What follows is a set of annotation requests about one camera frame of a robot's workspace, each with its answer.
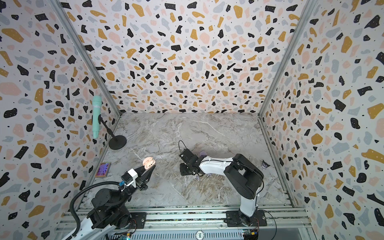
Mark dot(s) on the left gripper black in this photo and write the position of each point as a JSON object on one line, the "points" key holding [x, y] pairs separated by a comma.
{"points": [[145, 179]]}

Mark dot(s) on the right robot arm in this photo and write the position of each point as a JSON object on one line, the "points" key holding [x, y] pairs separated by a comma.
{"points": [[244, 176]]}

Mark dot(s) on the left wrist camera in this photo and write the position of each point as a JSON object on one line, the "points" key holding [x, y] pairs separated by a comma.
{"points": [[129, 179]]}

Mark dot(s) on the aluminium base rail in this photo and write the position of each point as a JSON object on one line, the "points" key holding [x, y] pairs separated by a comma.
{"points": [[273, 222]]}

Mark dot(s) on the black microphone stand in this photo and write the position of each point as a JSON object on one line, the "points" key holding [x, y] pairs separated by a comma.
{"points": [[116, 142]]}

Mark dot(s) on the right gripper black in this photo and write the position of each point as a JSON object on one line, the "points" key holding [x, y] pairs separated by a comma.
{"points": [[187, 161]]}

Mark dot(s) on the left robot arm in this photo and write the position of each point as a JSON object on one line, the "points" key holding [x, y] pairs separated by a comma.
{"points": [[110, 215]]}

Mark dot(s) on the small dark wrapper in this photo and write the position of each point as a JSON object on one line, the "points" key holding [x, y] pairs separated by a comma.
{"points": [[265, 165]]}

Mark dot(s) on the colourful card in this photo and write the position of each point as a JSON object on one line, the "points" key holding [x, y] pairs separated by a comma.
{"points": [[103, 170]]}

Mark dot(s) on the pink earbud charging case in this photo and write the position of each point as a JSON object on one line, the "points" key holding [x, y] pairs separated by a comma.
{"points": [[148, 162]]}

